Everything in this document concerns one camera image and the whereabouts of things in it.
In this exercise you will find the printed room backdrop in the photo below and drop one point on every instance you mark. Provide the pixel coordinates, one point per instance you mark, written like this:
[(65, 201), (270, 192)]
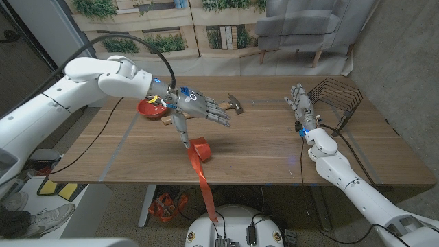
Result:
[(223, 65)]

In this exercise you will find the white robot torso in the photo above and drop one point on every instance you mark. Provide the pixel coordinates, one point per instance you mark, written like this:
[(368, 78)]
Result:
[(236, 219)]

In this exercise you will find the white table leg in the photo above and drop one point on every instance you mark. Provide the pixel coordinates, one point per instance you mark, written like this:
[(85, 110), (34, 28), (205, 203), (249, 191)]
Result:
[(146, 206)]

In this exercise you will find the red satin ribbon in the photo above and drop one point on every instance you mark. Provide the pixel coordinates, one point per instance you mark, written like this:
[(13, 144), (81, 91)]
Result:
[(199, 147)]

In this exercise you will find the black adapter on torso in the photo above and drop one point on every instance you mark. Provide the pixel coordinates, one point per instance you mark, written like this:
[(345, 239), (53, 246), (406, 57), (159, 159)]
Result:
[(251, 235)]

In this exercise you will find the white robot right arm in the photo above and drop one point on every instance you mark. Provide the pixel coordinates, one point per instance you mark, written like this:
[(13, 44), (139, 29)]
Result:
[(360, 192)]

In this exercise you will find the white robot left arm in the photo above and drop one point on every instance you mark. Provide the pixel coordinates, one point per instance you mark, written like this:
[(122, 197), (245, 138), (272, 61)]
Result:
[(85, 70)]

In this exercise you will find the red bowl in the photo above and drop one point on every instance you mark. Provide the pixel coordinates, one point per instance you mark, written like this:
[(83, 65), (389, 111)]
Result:
[(151, 111)]

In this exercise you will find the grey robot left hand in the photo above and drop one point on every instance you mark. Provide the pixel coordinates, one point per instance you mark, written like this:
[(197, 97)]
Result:
[(192, 103)]

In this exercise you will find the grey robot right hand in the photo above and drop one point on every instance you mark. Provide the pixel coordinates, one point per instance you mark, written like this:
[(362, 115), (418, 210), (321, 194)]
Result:
[(305, 109)]

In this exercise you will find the yellow and black floor pad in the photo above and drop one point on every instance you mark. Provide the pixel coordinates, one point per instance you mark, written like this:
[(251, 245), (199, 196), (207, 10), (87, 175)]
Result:
[(49, 188)]

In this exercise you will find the grey sneaker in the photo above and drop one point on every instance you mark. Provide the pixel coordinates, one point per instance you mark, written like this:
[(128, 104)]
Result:
[(48, 217)]

